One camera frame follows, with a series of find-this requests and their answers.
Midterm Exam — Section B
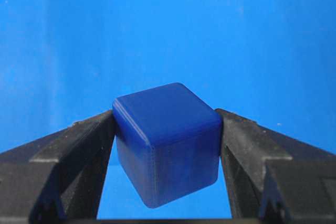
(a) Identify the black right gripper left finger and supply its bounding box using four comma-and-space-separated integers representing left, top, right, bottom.
1, 110, 116, 223

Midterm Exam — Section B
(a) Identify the blue block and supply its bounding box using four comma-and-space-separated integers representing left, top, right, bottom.
112, 82, 223, 208

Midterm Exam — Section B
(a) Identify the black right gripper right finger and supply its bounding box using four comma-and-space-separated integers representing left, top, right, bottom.
217, 109, 335, 223

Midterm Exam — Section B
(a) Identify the blue table cloth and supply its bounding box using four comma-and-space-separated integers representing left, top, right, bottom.
1, 0, 335, 223

